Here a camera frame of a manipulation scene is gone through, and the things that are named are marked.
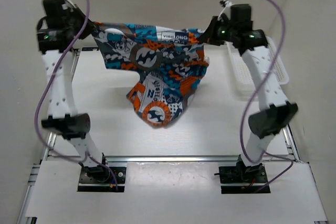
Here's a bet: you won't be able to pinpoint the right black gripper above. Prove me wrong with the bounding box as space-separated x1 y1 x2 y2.
199 16 238 46

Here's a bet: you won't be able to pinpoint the colourful patterned shorts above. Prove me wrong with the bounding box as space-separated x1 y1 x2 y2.
92 23 209 127

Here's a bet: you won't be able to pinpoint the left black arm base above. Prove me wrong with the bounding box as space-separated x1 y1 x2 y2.
77 165 127 193

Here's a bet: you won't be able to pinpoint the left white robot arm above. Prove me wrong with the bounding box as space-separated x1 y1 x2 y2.
37 0 110 182

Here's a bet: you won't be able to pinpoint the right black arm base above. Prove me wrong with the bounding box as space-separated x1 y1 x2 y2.
214 156 271 195

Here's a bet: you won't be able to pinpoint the white perforated plastic basket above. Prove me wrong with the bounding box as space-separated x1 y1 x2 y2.
226 42 289 98

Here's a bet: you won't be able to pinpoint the aluminium front rail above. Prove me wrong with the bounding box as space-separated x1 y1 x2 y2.
43 155 293 163

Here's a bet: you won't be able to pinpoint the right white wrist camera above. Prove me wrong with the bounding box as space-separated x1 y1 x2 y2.
217 0 233 22

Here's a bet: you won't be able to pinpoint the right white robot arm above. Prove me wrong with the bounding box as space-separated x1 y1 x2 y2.
199 0 298 182

